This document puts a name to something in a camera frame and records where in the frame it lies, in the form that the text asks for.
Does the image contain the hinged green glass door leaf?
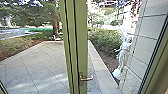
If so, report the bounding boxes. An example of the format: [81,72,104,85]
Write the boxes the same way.
[71,0,168,94]

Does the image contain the metal lever door handle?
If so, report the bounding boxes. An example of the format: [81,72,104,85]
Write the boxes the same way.
[79,72,94,83]

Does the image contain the green hedge outdoors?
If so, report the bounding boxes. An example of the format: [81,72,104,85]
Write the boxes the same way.
[88,28,124,56]

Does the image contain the small white outdoor object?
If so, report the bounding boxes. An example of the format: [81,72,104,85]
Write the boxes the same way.
[53,34,62,42]

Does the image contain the green tree outdoors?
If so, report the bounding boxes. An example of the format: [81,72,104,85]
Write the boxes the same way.
[0,0,63,38]

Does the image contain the low brown shrub bed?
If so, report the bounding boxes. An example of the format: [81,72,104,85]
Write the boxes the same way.
[0,31,56,62]

